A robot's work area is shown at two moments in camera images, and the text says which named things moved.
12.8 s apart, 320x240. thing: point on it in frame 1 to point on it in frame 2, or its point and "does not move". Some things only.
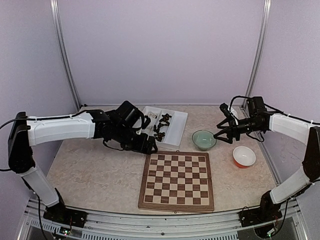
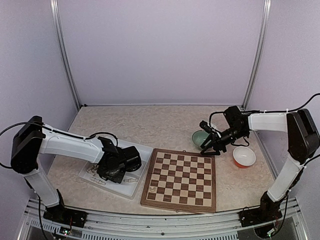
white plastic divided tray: x=167 y=126 to x=129 y=186
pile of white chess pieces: x=149 y=127 to x=93 y=170
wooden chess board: x=177 y=181 does not move
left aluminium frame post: x=54 y=8 does not move
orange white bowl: x=243 y=157 does not move
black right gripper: x=229 y=131 to x=210 y=145
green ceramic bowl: x=203 y=140 does not move
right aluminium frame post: x=261 y=53 does not move
